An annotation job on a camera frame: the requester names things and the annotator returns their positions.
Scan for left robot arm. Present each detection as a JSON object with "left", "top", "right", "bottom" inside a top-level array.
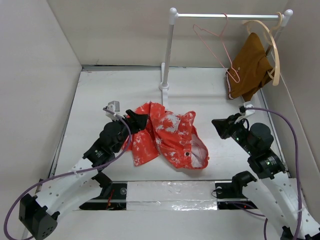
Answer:
[{"left": 19, "top": 109, "right": 148, "bottom": 240}]

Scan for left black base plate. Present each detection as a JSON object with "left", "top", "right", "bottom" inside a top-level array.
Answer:
[{"left": 79, "top": 181, "right": 128, "bottom": 211}]

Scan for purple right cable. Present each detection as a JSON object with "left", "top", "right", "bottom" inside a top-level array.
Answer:
[{"left": 243, "top": 107, "right": 305, "bottom": 240}]

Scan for orange white tie-dye trousers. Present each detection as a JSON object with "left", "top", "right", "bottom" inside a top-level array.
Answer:
[{"left": 127, "top": 101, "right": 210, "bottom": 170}]

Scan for white clothes rack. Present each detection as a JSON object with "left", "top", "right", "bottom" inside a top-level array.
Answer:
[{"left": 159, "top": 7, "right": 294, "bottom": 110}]

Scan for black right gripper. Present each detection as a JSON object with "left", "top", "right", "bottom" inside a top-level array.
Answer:
[{"left": 210, "top": 112, "right": 255, "bottom": 155}]

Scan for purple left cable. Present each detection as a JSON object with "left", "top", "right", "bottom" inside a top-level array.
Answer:
[{"left": 3, "top": 107, "right": 133, "bottom": 238}]

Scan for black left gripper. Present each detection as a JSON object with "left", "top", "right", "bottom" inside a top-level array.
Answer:
[{"left": 111, "top": 110, "right": 147, "bottom": 153}]

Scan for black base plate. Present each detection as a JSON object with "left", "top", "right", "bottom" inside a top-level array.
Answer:
[
  {"left": 211, "top": 180, "right": 257, "bottom": 210},
  {"left": 79, "top": 181, "right": 128, "bottom": 211}
]

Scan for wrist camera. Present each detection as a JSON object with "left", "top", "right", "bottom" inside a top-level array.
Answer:
[
  {"left": 104, "top": 100, "right": 120, "bottom": 120},
  {"left": 239, "top": 101, "right": 255, "bottom": 118}
]

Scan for purple cable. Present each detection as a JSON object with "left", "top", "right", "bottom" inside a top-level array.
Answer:
[
  {"left": 243, "top": 107, "right": 305, "bottom": 240},
  {"left": 3, "top": 107, "right": 133, "bottom": 238}
]

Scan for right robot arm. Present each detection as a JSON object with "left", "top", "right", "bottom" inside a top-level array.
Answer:
[{"left": 211, "top": 113, "right": 320, "bottom": 240}]

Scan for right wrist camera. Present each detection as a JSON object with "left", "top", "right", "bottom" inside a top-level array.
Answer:
[{"left": 239, "top": 101, "right": 255, "bottom": 118}]

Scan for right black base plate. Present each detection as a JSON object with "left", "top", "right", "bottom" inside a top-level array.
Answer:
[{"left": 211, "top": 180, "right": 257, "bottom": 210}]

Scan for brown shorts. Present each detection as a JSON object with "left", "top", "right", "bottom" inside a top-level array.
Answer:
[{"left": 225, "top": 32, "right": 273, "bottom": 102}]

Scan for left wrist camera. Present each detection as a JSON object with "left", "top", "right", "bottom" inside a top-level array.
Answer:
[{"left": 104, "top": 100, "right": 120, "bottom": 120}]

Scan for beige plastic hanger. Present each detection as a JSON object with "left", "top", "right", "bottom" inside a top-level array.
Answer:
[{"left": 243, "top": 12, "right": 284, "bottom": 86}]

